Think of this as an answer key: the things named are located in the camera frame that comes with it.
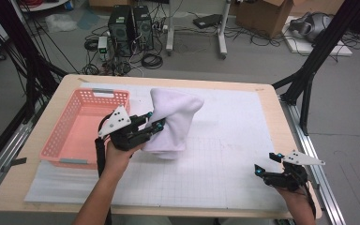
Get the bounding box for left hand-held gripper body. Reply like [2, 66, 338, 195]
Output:
[97, 105, 148, 153]

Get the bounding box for white round table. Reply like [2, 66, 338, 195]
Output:
[18, 0, 71, 13]

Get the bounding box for black metal frame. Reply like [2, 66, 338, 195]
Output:
[271, 0, 360, 136]
[0, 0, 69, 176]

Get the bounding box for tangled black floor cables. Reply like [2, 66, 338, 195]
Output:
[224, 24, 294, 49]

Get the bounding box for person's right hand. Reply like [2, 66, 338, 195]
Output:
[276, 187, 313, 209]

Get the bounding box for white foam board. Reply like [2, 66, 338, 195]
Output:
[282, 15, 353, 57]

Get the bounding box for white box with green display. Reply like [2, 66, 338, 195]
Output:
[97, 36, 109, 54]

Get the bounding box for clear plastic bag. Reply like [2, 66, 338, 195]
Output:
[45, 12, 78, 32]

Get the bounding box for pink plastic basket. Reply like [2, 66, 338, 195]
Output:
[39, 87, 131, 172]

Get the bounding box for black flat device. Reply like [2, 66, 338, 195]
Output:
[192, 13, 223, 30]

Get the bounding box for person's left hand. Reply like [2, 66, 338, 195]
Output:
[104, 140, 146, 181]

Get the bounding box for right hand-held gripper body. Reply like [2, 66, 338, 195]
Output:
[263, 149, 326, 192]

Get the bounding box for aluminium rail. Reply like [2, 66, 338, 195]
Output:
[279, 97, 346, 225]
[0, 102, 45, 204]

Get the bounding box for brown cardboard box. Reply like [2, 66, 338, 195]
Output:
[235, 0, 294, 39]

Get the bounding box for white grid mat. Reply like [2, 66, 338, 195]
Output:
[23, 82, 290, 211]

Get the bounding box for coiled black cable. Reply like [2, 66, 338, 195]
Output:
[141, 52, 164, 70]

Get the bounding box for white metal stand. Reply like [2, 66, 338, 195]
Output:
[165, 0, 233, 60]

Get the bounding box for grey headset device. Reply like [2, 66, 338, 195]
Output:
[289, 11, 333, 43]

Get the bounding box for black computer tower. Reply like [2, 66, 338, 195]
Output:
[132, 5, 155, 51]
[107, 4, 135, 59]

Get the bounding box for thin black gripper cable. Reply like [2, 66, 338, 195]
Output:
[303, 181, 317, 219]

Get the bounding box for lilac printed cloth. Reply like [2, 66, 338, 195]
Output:
[141, 87, 205, 160]

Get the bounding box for grey metal bracket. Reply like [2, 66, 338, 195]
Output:
[306, 170, 321, 190]
[1, 157, 28, 173]

